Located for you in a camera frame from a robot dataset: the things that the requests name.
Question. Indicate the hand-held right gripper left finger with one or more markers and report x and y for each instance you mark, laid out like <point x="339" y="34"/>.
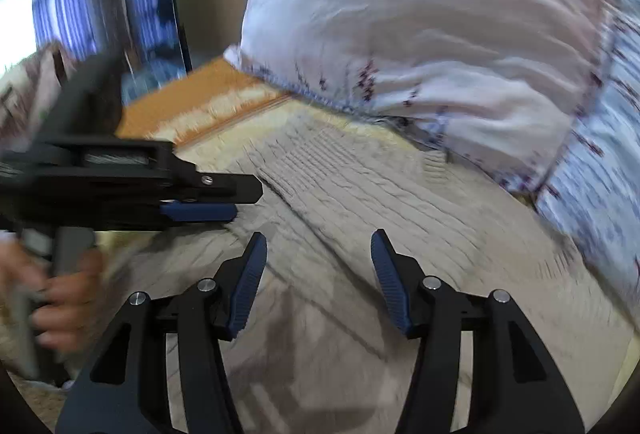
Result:
<point x="246" y="286"/>

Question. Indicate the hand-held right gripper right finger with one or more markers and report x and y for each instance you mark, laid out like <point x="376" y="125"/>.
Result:
<point x="391" y="286"/>

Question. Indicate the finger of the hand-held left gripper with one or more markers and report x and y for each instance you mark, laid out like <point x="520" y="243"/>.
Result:
<point x="202" y="213"/>
<point x="225" y="189"/>

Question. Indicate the beige knitted blanket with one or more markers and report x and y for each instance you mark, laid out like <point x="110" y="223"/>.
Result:
<point x="350" y="194"/>

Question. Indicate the person's left hand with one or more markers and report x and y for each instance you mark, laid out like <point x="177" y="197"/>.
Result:
<point x="65" y="309"/>

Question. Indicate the orange patterned blanket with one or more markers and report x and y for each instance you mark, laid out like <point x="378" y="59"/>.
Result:
<point x="200" y="99"/>

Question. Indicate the window with purple curtain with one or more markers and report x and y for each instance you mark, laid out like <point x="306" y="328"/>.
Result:
<point x="55" y="9"/>

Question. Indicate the blue floral bedsheet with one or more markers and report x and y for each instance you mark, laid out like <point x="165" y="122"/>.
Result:
<point x="605" y="154"/>

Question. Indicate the white floral pillow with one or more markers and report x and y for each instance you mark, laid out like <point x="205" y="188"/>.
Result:
<point x="425" y="24"/>

